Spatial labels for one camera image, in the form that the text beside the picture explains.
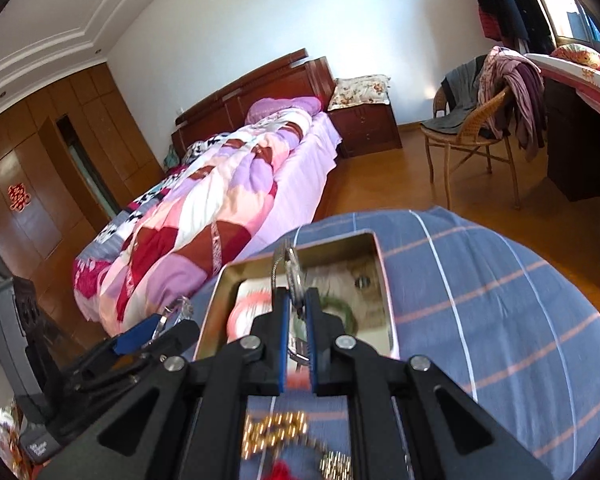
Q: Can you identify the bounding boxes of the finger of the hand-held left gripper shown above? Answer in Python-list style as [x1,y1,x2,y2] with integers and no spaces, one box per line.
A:
[111,316,167,358]
[67,320,202,396]

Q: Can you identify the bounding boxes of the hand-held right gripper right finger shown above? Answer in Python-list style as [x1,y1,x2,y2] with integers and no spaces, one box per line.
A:
[305,287,556,480]

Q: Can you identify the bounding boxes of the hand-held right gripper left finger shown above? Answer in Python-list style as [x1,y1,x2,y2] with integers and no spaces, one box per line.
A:
[37,287,301,480]

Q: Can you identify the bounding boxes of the thin silver chain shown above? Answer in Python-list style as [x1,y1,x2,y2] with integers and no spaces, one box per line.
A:
[152,297,196,333]

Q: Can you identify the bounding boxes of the metal tin box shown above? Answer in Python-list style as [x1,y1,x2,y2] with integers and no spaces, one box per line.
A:
[192,229,397,361]

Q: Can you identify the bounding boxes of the silver metal bracelet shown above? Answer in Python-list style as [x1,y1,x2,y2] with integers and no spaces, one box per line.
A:
[269,240,312,363]

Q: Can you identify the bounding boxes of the gold bead bracelet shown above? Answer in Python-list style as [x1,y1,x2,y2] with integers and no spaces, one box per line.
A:
[242,410,311,461]

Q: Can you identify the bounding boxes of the gold link chain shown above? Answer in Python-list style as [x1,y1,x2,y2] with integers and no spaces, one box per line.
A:
[320,452,354,480]

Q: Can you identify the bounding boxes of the pink patchwork quilt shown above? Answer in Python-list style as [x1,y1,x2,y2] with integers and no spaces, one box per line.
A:
[72,107,313,338]

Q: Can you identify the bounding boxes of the bed with purple sheet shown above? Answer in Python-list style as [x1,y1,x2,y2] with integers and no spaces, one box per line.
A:
[72,110,343,338]

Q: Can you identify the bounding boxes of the blue plaid tablecloth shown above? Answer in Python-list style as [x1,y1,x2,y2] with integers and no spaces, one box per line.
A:
[180,205,600,480]

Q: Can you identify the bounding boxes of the red paper decal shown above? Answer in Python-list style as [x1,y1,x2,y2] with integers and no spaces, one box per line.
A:
[7,184,32,213]

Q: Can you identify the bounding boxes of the red-brown wooden nightstand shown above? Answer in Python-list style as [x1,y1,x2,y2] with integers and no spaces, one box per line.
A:
[328,102,403,159]

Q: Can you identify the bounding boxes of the wooden wardrobe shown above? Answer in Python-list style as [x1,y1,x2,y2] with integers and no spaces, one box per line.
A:
[0,62,166,306]

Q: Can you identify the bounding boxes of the purple pillow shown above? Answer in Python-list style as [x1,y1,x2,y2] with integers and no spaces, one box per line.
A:
[244,96,323,126]

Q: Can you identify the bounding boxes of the floral cushion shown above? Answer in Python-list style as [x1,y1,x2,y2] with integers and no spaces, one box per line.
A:
[327,74,391,112]

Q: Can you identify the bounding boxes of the red-brown wooden headboard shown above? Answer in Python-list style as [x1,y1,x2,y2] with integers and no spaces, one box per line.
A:
[171,49,337,161]

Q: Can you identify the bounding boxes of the wicker chair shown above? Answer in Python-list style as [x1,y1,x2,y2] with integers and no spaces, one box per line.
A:
[420,55,523,211]

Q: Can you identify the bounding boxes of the grey garment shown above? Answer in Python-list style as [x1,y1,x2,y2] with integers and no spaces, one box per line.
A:
[422,55,491,136]

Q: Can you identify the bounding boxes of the dark desk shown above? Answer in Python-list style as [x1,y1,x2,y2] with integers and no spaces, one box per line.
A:
[540,72,600,203]

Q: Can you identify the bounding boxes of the purple garment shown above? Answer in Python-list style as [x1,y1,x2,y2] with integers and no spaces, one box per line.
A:
[490,62,546,163]

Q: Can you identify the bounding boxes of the pink plaid garment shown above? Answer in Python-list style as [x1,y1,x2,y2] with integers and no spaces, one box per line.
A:
[477,46,541,136]

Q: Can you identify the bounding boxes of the white and red bedding pad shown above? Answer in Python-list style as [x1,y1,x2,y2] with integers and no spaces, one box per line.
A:
[525,52,600,126]

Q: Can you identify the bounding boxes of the red floral pillow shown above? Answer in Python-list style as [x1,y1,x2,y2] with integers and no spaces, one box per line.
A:
[550,42,600,78]

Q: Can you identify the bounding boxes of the hanging dark coats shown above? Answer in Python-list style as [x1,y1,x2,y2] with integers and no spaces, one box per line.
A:
[467,0,556,56]

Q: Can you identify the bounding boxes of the pink bracelet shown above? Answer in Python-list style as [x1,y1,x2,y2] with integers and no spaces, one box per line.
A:
[227,295,276,346]

